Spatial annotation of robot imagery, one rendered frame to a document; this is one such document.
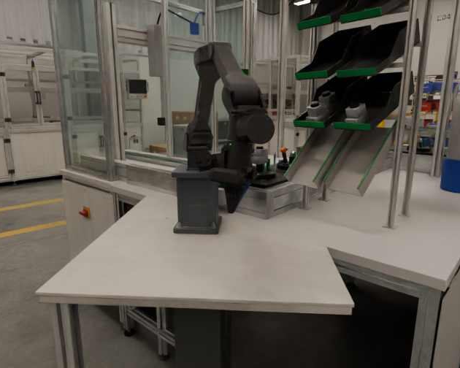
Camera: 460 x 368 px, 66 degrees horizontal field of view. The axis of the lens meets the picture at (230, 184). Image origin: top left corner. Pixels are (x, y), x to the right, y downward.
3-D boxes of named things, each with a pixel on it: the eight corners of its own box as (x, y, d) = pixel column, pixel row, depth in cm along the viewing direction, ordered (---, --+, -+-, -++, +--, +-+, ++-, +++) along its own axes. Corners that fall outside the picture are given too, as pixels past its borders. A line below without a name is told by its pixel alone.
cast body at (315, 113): (316, 126, 119) (311, 107, 116) (307, 125, 123) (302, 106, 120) (334, 115, 122) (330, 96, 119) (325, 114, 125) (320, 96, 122)
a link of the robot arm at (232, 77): (193, 61, 95) (198, 22, 87) (222, 62, 98) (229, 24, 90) (219, 133, 77) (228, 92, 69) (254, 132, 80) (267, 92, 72)
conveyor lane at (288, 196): (272, 217, 131) (273, 190, 129) (208, 201, 152) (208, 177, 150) (386, 169, 221) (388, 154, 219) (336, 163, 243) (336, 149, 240)
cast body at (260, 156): (258, 164, 144) (259, 147, 142) (250, 163, 147) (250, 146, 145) (271, 162, 150) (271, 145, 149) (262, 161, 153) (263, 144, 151)
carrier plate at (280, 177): (265, 190, 133) (266, 185, 133) (218, 181, 148) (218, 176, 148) (299, 179, 151) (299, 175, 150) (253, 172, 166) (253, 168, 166)
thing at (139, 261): (36, 303, 80) (34, 291, 79) (150, 198, 168) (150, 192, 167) (353, 316, 75) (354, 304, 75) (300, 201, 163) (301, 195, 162)
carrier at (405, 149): (434, 157, 213) (437, 136, 210) (393, 153, 228) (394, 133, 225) (443, 152, 230) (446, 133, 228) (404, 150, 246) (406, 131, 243)
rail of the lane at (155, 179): (266, 220, 127) (267, 190, 125) (126, 183, 185) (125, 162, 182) (274, 216, 131) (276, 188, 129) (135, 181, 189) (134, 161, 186)
